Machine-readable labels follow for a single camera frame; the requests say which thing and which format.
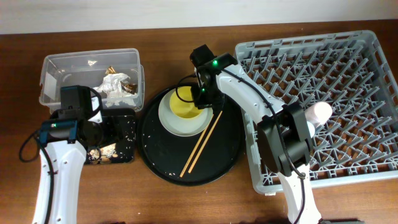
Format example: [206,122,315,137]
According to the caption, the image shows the food scraps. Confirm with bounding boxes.
[87,143,118,164]

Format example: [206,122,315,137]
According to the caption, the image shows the yellow bowl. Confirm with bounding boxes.
[169,86,203,119]

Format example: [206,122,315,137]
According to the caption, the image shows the white paper waste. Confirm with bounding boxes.
[93,66,137,106]

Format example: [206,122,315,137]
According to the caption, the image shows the pink cup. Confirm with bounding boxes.
[305,101,333,128]

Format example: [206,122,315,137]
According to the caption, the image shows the blue cup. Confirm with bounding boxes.
[307,121,315,138]

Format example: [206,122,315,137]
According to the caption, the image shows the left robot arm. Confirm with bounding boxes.
[33,109,128,223]

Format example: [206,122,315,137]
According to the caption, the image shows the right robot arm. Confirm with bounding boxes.
[190,46,322,223]

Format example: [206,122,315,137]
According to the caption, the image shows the clear plastic waste bin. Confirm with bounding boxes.
[39,48,145,113]

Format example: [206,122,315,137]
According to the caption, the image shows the grey dishwasher rack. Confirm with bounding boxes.
[234,30,397,188]

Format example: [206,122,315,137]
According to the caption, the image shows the black rectangular tray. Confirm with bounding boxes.
[46,107,137,166]

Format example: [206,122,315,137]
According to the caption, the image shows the right wooden chopstick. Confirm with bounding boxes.
[188,111,223,174]

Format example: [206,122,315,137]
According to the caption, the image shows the wooden chopstick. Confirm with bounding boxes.
[179,124,209,178]
[188,111,223,174]

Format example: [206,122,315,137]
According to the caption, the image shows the left wooden chopstick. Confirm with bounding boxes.
[179,124,209,178]

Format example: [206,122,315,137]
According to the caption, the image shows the grey round plate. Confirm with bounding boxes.
[158,88,213,137]

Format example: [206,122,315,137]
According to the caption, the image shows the round black serving tray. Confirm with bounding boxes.
[136,86,245,186]

